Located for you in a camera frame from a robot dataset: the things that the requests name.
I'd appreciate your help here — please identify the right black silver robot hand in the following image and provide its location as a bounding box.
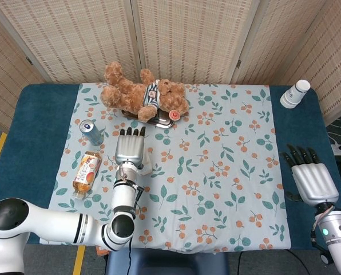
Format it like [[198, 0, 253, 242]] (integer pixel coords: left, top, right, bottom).
[[279, 144, 340, 206]]

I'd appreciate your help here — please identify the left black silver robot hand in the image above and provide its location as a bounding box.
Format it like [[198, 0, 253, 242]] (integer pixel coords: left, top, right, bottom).
[[114, 125, 147, 167]]

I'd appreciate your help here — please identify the floral tablecloth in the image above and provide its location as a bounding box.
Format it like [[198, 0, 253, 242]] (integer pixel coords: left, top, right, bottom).
[[39, 82, 291, 254]]

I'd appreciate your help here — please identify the blue drink can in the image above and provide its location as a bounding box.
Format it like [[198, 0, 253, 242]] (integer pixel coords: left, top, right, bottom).
[[78, 119, 104, 146]]

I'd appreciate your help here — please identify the shiny metal tray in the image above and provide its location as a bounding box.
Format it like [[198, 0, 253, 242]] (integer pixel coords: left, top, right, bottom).
[[121, 108, 179, 128]]

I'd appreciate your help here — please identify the peach tea bottle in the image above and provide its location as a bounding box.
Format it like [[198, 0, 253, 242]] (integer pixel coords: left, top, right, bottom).
[[72, 151, 103, 200]]

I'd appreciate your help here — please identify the brown teddy bear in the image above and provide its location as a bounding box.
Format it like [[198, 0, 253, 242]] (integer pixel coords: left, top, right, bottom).
[[100, 61, 190, 123]]

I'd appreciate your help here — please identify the white paper cup stack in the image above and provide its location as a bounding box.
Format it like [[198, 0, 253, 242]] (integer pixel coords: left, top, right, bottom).
[[279, 79, 311, 109]]

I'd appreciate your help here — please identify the teal table cover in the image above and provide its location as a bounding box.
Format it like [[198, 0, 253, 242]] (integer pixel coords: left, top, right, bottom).
[[0, 82, 341, 253]]

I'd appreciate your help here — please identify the blue padded seat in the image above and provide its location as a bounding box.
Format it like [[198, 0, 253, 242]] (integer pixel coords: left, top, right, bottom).
[[105, 247, 230, 275]]

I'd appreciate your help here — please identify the woven folding screen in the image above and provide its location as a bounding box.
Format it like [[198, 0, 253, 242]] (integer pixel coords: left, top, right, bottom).
[[0, 0, 341, 134]]

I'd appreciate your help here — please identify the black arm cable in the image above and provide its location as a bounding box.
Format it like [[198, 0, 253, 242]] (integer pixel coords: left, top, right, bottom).
[[126, 237, 134, 275]]

